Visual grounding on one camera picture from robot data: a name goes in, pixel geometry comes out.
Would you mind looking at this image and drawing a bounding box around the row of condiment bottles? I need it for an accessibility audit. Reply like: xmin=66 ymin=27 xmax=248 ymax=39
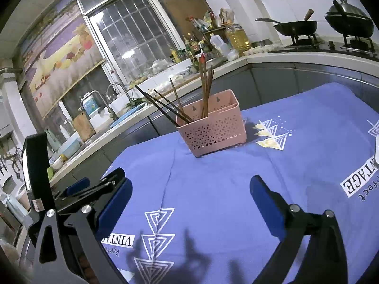
xmin=170 ymin=34 xmax=209 ymax=63

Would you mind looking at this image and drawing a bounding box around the grey kitchen counter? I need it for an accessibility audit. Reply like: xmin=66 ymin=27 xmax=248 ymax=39
xmin=47 ymin=50 xmax=379 ymax=190

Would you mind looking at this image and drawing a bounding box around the blue printed tablecloth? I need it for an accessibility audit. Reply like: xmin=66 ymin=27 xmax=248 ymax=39
xmin=101 ymin=82 xmax=379 ymax=284

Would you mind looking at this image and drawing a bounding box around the white plastic jug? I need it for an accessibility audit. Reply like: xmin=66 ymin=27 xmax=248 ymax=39
xmin=209 ymin=33 xmax=233 ymax=59

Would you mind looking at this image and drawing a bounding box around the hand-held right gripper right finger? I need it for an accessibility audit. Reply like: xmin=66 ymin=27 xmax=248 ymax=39
xmin=249 ymin=174 xmax=349 ymax=284

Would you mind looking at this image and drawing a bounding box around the curved steel faucet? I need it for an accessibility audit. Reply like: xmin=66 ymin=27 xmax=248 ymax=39
xmin=105 ymin=82 xmax=133 ymax=105

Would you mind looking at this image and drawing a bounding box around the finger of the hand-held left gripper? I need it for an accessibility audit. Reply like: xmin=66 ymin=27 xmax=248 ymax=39
xmin=56 ymin=177 xmax=118 ymax=223
xmin=65 ymin=177 xmax=91 ymax=197

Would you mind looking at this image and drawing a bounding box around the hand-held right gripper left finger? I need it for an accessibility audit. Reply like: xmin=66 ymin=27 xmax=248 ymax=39
xmin=31 ymin=167 xmax=133 ymax=284

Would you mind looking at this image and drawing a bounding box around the black wok with handle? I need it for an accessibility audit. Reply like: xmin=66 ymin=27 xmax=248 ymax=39
xmin=324 ymin=12 xmax=375 ymax=40

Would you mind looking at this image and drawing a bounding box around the tray of white eggs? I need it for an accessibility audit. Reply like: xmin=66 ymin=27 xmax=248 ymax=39
xmin=244 ymin=43 xmax=281 ymax=56

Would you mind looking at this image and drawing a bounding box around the yellow cooking oil bottle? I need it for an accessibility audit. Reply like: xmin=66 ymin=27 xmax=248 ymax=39
xmin=226 ymin=24 xmax=252 ymax=57

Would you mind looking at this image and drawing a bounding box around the brown cardboard panel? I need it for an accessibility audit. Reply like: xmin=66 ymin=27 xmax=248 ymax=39
xmin=161 ymin=0 xmax=212 ymax=36

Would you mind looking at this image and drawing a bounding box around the light blue bowl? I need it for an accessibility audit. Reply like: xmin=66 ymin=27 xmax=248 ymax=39
xmin=58 ymin=136 xmax=82 ymax=159

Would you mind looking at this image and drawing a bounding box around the steel wok lid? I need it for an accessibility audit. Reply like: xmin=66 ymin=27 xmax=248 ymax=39
xmin=325 ymin=0 xmax=371 ymax=19

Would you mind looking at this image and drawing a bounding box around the pile of seasoning packets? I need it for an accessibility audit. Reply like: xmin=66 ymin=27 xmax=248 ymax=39
xmin=189 ymin=7 xmax=238 ymax=34

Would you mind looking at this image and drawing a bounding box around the barred kitchen window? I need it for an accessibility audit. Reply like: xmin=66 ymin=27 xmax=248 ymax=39
xmin=75 ymin=0 xmax=185 ymax=85

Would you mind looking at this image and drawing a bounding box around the black gas stove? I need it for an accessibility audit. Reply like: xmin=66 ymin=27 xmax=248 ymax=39
xmin=268 ymin=34 xmax=379 ymax=59

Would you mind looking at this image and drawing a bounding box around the pink plastic utensil basket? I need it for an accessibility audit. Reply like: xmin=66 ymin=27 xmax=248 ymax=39
xmin=176 ymin=89 xmax=247 ymax=158

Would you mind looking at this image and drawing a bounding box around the green dish soap bottle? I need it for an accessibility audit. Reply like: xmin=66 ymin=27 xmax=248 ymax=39
xmin=44 ymin=129 xmax=60 ymax=152

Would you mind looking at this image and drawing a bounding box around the square steel faucet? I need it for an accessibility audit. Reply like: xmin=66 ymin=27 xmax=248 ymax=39
xmin=80 ymin=90 xmax=116 ymax=122

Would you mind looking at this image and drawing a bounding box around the wooden cutting board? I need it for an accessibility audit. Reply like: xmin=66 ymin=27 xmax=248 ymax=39
xmin=72 ymin=113 xmax=96 ymax=142

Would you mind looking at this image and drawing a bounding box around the fruit wall poster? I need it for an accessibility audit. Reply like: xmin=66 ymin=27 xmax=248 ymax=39
xmin=19 ymin=0 xmax=108 ymax=119

